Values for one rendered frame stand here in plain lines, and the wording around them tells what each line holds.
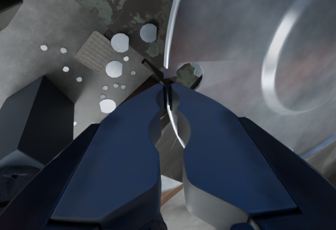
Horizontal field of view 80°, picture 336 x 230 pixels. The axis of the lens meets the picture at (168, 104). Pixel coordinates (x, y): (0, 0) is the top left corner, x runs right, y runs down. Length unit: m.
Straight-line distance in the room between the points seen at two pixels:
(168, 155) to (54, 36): 0.80
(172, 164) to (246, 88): 0.09
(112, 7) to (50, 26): 0.68
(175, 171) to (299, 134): 0.15
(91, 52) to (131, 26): 0.52
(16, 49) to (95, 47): 0.32
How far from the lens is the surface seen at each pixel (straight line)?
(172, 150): 0.17
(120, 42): 0.26
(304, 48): 0.19
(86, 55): 0.77
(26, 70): 0.98
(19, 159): 0.62
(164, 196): 1.05
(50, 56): 0.95
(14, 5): 0.35
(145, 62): 0.95
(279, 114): 0.22
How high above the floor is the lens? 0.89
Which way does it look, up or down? 52 degrees down
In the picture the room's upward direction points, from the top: 145 degrees clockwise
